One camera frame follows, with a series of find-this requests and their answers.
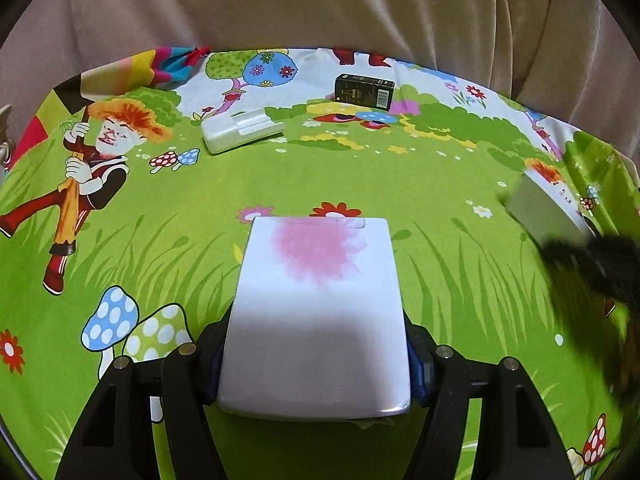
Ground white box with pink blotch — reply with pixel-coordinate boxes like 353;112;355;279
216;215;412;421

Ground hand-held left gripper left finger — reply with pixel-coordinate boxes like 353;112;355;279
55;305;233;480

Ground small plain white box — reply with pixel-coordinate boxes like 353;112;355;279
504;172;592;247

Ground white plastic case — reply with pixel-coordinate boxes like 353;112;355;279
201;107;284;155

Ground black box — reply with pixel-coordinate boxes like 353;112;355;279
333;73;397;111

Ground printed cartoon blanket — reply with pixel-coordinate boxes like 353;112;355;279
0;46;640;480

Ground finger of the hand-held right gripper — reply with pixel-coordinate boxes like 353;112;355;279
542;237;602;282

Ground grey metal object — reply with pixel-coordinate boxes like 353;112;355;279
0;104;15;172

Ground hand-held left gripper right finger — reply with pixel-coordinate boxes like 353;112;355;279
403;309;574;480

